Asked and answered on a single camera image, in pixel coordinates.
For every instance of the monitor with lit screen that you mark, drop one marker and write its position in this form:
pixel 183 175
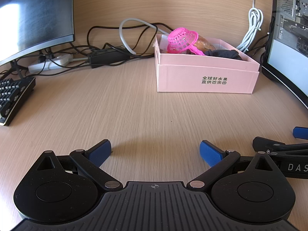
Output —
pixel 288 28

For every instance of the black power adapter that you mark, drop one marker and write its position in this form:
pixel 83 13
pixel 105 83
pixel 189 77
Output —
pixel 108 57

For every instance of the packaged bread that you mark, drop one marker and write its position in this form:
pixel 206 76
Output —
pixel 203 44

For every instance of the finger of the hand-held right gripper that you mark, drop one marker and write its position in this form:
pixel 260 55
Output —
pixel 300 132
pixel 288 148

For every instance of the black keyboard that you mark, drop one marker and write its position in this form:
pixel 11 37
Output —
pixel 12 96

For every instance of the pink cardboard box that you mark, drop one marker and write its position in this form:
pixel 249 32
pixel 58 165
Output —
pixel 204 72

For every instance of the white power strip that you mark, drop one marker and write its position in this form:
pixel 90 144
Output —
pixel 55 61

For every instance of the pink plastic strainer ladle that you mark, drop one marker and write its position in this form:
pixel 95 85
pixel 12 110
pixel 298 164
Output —
pixel 181 38

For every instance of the black curved monitor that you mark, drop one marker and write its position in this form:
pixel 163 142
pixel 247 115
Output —
pixel 33 14

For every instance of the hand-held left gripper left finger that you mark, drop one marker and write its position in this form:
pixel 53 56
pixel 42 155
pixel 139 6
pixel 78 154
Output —
pixel 99 150

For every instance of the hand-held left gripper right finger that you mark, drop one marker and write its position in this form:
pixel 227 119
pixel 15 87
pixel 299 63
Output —
pixel 209 152

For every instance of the black sock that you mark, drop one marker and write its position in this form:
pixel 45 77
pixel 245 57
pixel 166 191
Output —
pixel 223 53

